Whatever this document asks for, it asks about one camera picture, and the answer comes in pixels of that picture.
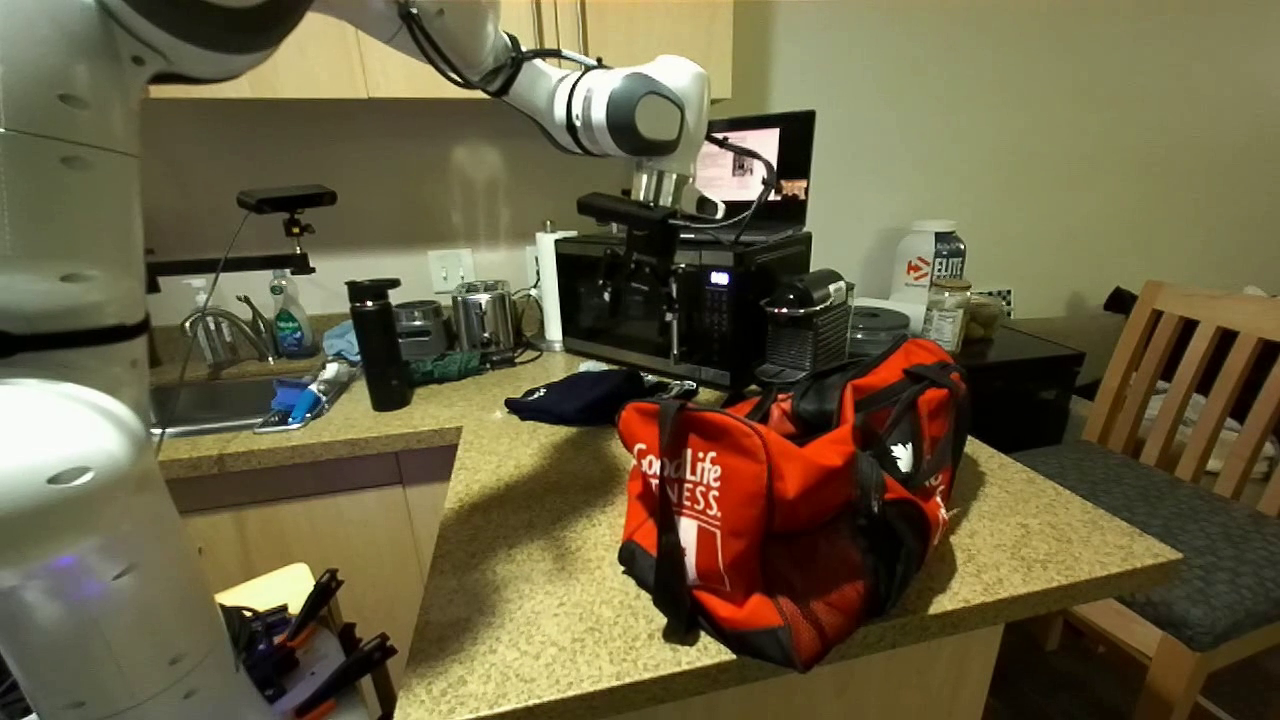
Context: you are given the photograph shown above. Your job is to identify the wooden wall cabinets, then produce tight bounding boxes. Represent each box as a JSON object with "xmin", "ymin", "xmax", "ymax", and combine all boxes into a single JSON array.
[{"xmin": 144, "ymin": 0, "xmax": 737, "ymax": 104}]

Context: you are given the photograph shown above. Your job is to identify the metal sink faucet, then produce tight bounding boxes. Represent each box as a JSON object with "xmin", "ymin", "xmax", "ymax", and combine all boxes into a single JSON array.
[{"xmin": 175, "ymin": 282, "xmax": 278, "ymax": 375}]

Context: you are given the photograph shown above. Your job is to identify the dark metal pot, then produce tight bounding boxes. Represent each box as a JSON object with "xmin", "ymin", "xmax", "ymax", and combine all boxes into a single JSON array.
[{"xmin": 393, "ymin": 295, "xmax": 459, "ymax": 382}]

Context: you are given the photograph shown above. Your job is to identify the white wall outlet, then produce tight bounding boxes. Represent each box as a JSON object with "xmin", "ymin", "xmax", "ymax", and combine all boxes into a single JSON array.
[{"xmin": 422, "ymin": 242, "xmax": 479, "ymax": 300}]

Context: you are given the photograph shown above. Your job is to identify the steel pot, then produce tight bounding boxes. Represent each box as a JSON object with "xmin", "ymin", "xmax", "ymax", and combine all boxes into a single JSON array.
[{"xmin": 453, "ymin": 274, "xmax": 518, "ymax": 365}]

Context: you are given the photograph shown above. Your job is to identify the dark navy beanie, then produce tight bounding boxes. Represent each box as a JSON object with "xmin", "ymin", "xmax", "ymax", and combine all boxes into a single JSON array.
[{"xmin": 503, "ymin": 365, "xmax": 671, "ymax": 431}]

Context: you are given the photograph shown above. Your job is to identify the black microwave oven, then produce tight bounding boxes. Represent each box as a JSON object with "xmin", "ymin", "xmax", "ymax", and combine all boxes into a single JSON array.
[{"xmin": 553, "ymin": 219, "xmax": 814, "ymax": 394}]

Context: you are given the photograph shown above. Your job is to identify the bin of black tools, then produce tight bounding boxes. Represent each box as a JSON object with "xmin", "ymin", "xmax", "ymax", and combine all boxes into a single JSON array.
[{"xmin": 210, "ymin": 561, "xmax": 403, "ymax": 720}]

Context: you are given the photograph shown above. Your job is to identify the wooden slat chair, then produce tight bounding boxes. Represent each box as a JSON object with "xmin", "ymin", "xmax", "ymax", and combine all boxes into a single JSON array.
[{"xmin": 1022, "ymin": 274, "xmax": 1280, "ymax": 720}]

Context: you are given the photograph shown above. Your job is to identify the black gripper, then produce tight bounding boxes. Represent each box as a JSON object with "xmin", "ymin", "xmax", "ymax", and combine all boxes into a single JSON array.
[{"xmin": 619, "ymin": 213, "xmax": 686, "ymax": 311}]

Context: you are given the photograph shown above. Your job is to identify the small glass jar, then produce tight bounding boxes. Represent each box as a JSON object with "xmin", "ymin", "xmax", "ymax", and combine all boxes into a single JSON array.
[{"xmin": 919, "ymin": 274, "xmax": 975, "ymax": 356}]

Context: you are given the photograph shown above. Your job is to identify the red duffel bag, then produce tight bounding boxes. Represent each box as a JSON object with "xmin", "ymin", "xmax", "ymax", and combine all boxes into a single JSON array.
[{"xmin": 610, "ymin": 333, "xmax": 975, "ymax": 676}]

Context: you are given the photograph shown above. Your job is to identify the black box cabinet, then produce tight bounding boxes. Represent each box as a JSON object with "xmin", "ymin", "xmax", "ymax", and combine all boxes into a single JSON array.
[{"xmin": 957, "ymin": 317, "xmax": 1089, "ymax": 457}]

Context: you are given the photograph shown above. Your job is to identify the black travel tumbler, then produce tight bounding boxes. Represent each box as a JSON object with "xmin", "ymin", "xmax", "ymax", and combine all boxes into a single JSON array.
[{"xmin": 344, "ymin": 274, "xmax": 420, "ymax": 417}]

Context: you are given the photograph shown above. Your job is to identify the black coffee machine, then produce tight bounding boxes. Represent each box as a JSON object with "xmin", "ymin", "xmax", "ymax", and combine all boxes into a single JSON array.
[{"xmin": 756, "ymin": 269, "xmax": 856, "ymax": 392}]

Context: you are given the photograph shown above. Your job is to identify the dish soap bottle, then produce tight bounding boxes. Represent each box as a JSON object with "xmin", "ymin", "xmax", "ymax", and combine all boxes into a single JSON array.
[{"xmin": 264, "ymin": 273, "xmax": 320, "ymax": 358}]

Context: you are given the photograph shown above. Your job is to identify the white paper towel roll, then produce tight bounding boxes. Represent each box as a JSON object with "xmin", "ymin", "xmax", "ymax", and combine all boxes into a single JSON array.
[{"xmin": 530, "ymin": 228, "xmax": 580, "ymax": 356}]

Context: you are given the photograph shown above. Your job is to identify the white supplement jar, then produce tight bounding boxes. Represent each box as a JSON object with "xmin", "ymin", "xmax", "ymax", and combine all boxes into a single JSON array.
[{"xmin": 889, "ymin": 214, "xmax": 968, "ymax": 335}]

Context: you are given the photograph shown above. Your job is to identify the wooden base cabinet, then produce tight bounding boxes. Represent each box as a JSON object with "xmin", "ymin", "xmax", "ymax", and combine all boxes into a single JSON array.
[{"xmin": 155, "ymin": 444, "xmax": 459, "ymax": 673}]

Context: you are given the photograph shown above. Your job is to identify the black camera on stand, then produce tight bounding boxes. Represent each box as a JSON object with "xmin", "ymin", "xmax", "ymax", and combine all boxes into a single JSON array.
[{"xmin": 140, "ymin": 181, "xmax": 340, "ymax": 295}]

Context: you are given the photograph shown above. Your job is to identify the grey chair cushion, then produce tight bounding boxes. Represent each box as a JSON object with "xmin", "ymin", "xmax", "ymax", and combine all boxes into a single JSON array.
[{"xmin": 1016, "ymin": 435, "xmax": 1280, "ymax": 654}]

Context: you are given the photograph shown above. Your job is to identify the black open laptop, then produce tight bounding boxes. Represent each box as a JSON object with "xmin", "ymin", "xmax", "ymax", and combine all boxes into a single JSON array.
[{"xmin": 690, "ymin": 107, "xmax": 818, "ymax": 239}]

